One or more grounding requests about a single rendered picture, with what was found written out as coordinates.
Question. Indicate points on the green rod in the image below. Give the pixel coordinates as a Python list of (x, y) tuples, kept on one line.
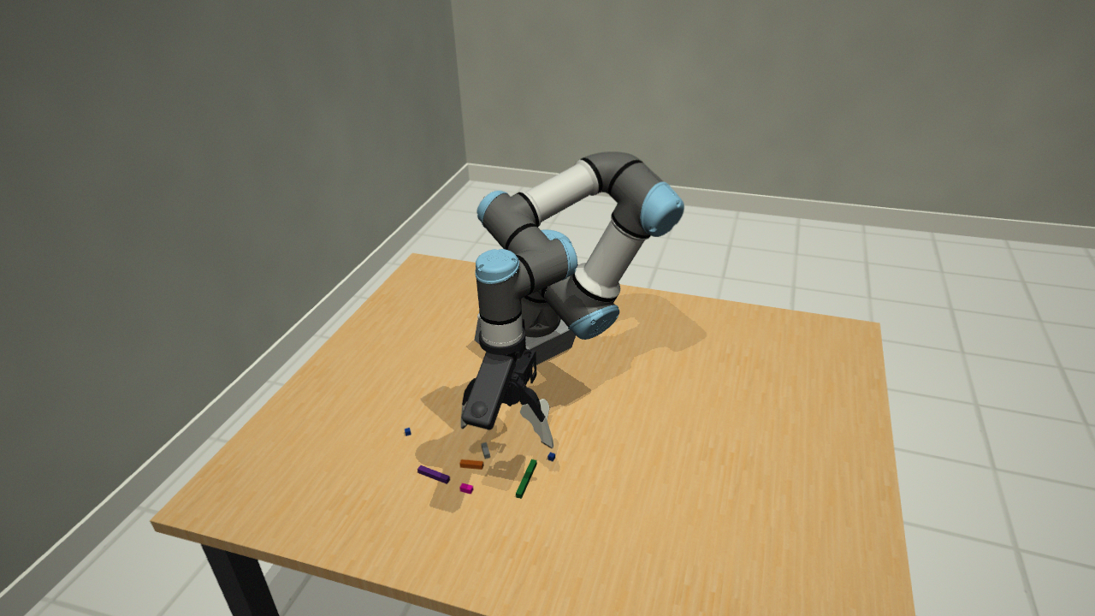
[(527, 476)]

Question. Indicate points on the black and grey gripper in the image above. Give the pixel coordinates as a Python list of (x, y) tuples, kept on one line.
[(532, 410)]

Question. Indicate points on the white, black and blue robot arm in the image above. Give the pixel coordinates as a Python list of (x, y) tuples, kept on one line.
[(536, 277)]

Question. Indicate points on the purple rod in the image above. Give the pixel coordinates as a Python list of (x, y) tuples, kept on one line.
[(433, 474)]

